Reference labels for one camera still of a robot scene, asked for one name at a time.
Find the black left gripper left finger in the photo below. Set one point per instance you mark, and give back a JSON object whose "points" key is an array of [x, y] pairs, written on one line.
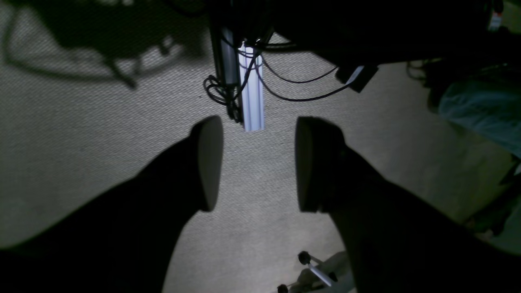
{"points": [[123, 240]]}

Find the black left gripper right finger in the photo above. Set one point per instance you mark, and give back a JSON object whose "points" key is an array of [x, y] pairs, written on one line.
{"points": [[396, 242]]}

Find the office chair base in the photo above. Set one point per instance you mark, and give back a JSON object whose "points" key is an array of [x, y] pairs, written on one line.
{"points": [[333, 275]]}

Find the white aluminium table leg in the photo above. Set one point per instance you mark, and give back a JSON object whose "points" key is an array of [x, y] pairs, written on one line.
{"points": [[252, 98]]}

